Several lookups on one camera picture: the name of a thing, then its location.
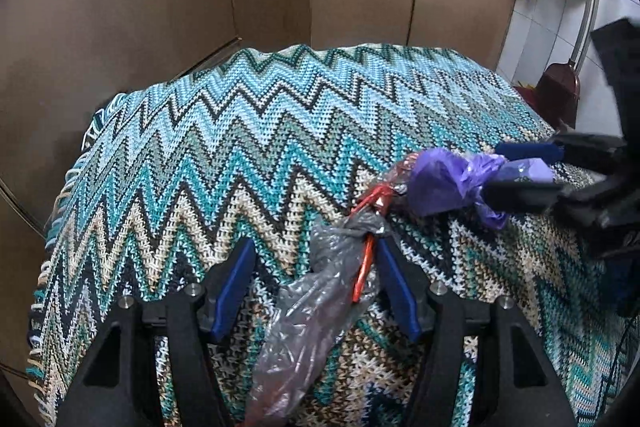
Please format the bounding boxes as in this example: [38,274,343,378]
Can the grey plastic bag red string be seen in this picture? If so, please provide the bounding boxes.
[242,183,402,427]

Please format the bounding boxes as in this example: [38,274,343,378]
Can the purple gloves plastic bundle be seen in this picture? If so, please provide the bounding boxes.
[382,147,555,231]

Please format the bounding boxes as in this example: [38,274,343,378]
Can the brown lower kitchen cabinets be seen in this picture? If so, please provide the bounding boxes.
[0,0,522,408]

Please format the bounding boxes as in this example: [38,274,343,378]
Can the blue gloved right hand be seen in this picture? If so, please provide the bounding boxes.
[603,254,639,317]

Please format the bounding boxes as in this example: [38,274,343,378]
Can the maroon dustpan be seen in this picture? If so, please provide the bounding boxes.
[514,84,549,114]

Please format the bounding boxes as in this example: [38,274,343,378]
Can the maroon broom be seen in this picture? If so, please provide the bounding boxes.
[535,0,600,130]

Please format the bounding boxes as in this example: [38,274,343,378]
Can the zigzag teal knitted blanket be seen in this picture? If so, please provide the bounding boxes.
[27,44,628,426]

